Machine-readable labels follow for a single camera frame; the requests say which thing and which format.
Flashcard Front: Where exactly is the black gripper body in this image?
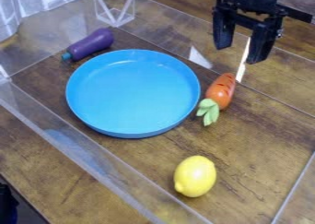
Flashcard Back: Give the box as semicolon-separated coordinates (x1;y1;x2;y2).
210;0;315;30

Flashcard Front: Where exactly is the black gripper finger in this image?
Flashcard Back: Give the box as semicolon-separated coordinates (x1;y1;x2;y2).
245;18;282;65
212;9;234;50

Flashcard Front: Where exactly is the orange toy carrot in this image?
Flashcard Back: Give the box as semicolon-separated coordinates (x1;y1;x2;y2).
196;73;236;126

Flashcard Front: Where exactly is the blue round tray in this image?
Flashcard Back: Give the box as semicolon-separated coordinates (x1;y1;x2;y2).
65;49;200;138

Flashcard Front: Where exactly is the black baseboard strip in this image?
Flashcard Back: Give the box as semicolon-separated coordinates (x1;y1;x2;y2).
226;0;313;24

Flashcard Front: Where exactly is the purple toy eggplant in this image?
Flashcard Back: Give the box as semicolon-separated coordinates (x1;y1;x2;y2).
61;28;114;61

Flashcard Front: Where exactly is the yellow toy lemon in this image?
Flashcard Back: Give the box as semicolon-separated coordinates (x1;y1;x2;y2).
173;156;216;197

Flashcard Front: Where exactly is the white patterned curtain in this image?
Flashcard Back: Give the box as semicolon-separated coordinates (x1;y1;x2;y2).
0;0;74;42

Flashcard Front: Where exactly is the clear acrylic enclosure wall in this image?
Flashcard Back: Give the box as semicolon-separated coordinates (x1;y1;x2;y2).
0;0;315;224

